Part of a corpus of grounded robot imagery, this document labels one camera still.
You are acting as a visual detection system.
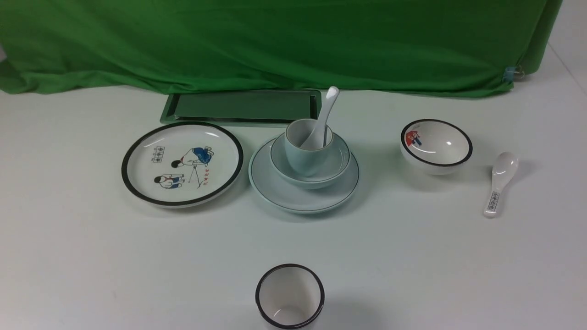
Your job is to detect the white spoon with print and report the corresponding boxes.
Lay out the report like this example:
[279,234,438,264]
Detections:
[483,152,519,219]

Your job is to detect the plain white ceramic spoon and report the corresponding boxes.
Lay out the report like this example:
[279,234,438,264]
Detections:
[300,86,339,150]

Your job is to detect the green backdrop cloth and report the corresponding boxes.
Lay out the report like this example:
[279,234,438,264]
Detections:
[0,0,562,98]

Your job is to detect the black-rimmed cartoon plate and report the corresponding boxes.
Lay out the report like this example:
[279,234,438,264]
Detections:
[121,121,244,209]

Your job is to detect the blue binder clip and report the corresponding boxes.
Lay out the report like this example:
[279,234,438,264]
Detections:
[502,65,526,83]

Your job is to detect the pale blue bowl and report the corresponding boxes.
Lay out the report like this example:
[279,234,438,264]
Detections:
[270,133,350,190]

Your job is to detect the pale blue plate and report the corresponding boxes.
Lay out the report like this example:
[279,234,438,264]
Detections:
[248,134,360,215]

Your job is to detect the pale blue cup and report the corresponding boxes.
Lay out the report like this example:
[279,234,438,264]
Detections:
[284,118,334,177]

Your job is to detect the black-rimmed white cup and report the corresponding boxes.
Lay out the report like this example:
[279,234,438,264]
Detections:
[255,264,326,330]

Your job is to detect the black-rimmed cartoon bowl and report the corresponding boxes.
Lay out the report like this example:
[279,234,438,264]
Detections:
[400,119,473,176]

